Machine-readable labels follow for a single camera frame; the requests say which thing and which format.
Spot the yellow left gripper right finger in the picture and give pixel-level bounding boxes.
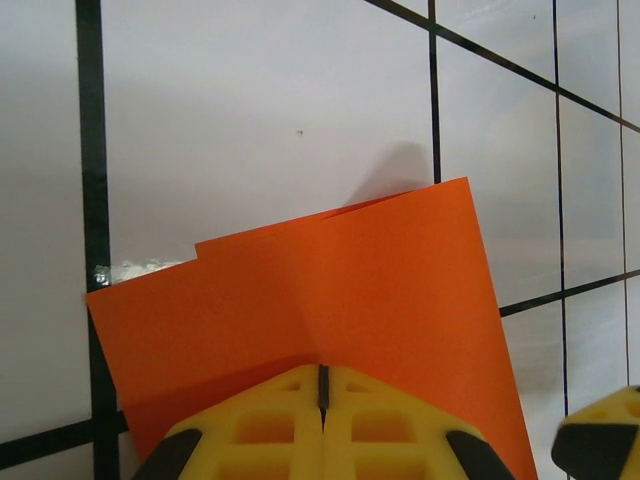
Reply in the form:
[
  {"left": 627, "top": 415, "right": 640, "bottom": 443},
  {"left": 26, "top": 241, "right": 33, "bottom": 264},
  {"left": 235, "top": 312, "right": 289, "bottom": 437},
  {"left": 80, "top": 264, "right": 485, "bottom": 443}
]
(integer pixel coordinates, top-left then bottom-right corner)
[{"left": 322, "top": 363, "right": 517, "bottom": 480}]

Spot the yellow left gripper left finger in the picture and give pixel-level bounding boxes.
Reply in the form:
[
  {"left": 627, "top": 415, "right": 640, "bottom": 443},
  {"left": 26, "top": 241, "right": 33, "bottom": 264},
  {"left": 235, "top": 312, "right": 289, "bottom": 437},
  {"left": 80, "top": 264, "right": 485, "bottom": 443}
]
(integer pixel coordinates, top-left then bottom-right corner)
[{"left": 134, "top": 363, "right": 325, "bottom": 480}]

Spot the orange paper sheet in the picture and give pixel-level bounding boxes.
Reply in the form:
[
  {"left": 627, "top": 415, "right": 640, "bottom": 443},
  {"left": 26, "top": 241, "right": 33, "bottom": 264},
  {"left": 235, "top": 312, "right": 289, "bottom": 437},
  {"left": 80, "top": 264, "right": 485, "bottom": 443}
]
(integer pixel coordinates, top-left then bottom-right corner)
[{"left": 85, "top": 176, "right": 539, "bottom": 480}]

